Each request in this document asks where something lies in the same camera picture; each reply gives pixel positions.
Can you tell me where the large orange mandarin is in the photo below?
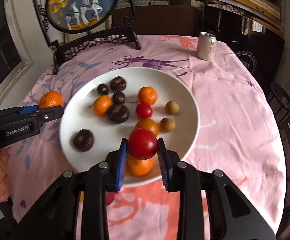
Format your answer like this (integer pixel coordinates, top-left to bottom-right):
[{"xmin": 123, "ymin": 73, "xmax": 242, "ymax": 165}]
[{"xmin": 38, "ymin": 90, "xmax": 63, "ymax": 109}]

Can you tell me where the small orange kumquat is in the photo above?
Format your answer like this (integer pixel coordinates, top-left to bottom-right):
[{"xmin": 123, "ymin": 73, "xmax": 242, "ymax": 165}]
[{"xmin": 92, "ymin": 95, "xmax": 112, "ymax": 116}]

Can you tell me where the person's left hand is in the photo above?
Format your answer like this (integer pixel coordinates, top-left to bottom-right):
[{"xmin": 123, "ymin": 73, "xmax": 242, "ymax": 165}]
[{"xmin": 0, "ymin": 148, "xmax": 10, "ymax": 203}]

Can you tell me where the dark water chestnut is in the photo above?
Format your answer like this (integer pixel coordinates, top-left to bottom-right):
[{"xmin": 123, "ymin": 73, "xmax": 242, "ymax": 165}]
[
  {"xmin": 73, "ymin": 129, "xmax": 94, "ymax": 152},
  {"xmin": 110, "ymin": 76, "xmax": 127, "ymax": 92},
  {"xmin": 107, "ymin": 105, "xmax": 130, "ymax": 124}
]

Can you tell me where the dark red plum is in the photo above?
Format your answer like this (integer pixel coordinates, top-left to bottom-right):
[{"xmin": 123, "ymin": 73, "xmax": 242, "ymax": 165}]
[{"xmin": 105, "ymin": 192, "xmax": 115, "ymax": 206}]

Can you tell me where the white round plate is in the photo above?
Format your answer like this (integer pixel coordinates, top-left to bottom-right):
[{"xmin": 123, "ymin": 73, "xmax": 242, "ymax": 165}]
[{"xmin": 59, "ymin": 67, "xmax": 200, "ymax": 172}]

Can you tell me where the dark cherry with stem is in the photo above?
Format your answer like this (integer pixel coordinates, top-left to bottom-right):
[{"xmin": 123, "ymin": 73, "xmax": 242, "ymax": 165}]
[{"xmin": 97, "ymin": 83, "xmax": 109, "ymax": 95}]

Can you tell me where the orange mandarin on plate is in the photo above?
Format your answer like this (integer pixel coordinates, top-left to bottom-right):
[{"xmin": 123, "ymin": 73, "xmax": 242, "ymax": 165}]
[{"xmin": 125, "ymin": 154, "xmax": 154, "ymax": 177}]

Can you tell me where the red cherry tomato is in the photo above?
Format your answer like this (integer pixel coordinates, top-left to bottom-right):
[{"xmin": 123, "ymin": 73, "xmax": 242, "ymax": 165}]
[{"xmin": 136, "ymin": 102, "xmax": 153, "ymax": 119}]

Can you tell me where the black framed deer screen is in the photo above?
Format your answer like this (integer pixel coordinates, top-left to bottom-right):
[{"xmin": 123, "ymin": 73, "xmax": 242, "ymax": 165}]
[{"xmin": 33, "ymin": 0, "xmax": 141, "ymax": 75}]

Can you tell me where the tan longan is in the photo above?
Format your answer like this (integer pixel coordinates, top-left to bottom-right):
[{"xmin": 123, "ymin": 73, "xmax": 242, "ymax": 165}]
[
  {"xmin": 159, "ymin": 118, "xmax": 175, "ymax": 132},
  {"xmin": 165, "ymin": 101, "xmax": 180, "ymax": 115}
]

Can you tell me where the black cabinet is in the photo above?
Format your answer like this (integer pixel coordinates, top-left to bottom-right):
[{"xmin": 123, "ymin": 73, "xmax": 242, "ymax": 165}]
[{"xmin": 202, "ymin": 5, "xmax": 285, "ymax": 90}]

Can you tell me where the beige drink can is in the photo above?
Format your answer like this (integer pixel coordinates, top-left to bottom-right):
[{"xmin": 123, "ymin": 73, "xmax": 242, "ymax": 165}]
[{"xmin": 197, "ymin": 32, "xmax": 217, "ymax": 61}]

